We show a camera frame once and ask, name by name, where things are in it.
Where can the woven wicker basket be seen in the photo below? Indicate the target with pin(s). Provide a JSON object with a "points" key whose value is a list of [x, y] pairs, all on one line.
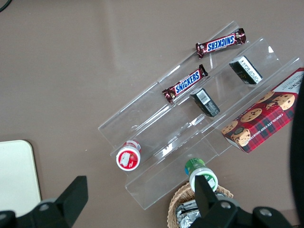
{"points": [[175, 202]]}

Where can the Snickers chocolate bar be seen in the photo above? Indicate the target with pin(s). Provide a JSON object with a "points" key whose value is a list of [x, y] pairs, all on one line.
{"points": [[221, 43], [186, 83]]}

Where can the foil-wrapped sandwich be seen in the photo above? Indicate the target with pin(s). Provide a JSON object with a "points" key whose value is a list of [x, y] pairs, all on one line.
{"points": [[187, 218]]}

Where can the red strawberry yogurt cup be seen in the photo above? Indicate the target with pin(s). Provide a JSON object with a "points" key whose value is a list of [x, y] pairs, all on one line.
{"points": [[128, 159]]}

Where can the clear acrylic tiered stand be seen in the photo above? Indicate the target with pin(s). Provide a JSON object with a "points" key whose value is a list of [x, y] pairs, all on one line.
{"points": [[152, 111]]}

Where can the red tartan cookie box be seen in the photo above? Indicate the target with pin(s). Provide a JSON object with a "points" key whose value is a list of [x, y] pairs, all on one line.
{"points": [[261, 123]]}

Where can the green yogurt cup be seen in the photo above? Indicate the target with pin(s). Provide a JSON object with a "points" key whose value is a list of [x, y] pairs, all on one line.
{"points": [[195, 165]]}

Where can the white plastic tray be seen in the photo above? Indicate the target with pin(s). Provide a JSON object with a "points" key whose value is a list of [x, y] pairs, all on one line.
{"points": [[16, 175]]}

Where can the black box with barcode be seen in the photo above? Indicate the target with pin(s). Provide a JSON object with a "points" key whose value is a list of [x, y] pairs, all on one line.
{"points": [[205, 102]]}

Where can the black box with white label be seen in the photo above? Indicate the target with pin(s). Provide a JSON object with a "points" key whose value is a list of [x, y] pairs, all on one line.
{"points": [[247, 70]]}

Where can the black blurry rounded housing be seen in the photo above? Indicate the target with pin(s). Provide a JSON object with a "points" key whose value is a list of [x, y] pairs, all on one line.
{"points": [[299, 154]]}

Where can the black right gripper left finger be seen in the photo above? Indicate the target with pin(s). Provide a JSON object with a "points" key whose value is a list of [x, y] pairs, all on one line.
{"points": [[69, 202]]}

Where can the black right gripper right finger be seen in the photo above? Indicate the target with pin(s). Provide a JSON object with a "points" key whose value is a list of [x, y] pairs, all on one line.
{"points": [[206, 199]]}

